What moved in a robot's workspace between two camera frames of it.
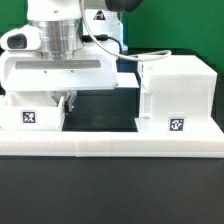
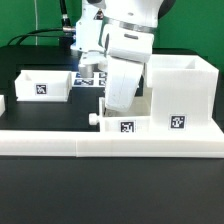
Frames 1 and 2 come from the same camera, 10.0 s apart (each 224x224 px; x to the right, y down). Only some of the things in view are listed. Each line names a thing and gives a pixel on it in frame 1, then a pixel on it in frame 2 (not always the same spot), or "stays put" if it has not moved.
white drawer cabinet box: [177, 95] stays put
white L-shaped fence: [107, 143] stays put
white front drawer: [31, 111] to [137, 120]
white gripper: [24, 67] to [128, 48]
